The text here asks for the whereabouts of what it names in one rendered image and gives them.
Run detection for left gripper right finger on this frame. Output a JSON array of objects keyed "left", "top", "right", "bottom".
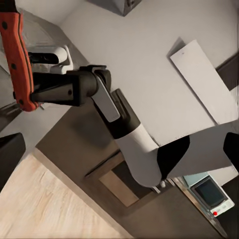
[{"left": 223, "top": 132, "right": 239, "bottom": 172}]

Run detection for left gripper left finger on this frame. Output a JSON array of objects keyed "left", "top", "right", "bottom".
[{"left": 0, "top": 132, "right": 26, "bottom": 192}]

